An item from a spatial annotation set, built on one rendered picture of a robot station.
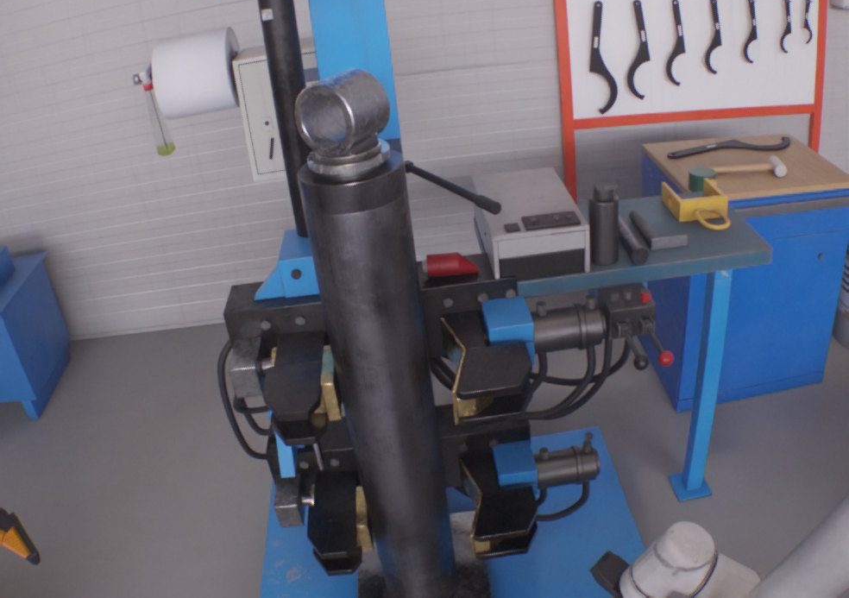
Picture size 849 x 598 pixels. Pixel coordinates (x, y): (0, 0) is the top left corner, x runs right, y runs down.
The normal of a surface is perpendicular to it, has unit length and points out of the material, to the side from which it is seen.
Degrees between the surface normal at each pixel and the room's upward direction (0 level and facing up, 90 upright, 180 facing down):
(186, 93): 101
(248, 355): 0
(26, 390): 90
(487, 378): 0
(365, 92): 59
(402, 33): 90
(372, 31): 90
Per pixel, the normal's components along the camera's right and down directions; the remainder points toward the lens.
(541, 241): 0.07, 0.47
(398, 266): 0.69, 0.29
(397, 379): 0.36, 0.41
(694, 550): 0.17, -0.69
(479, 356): -0.11, -0.87
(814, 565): -0.92, 0.03
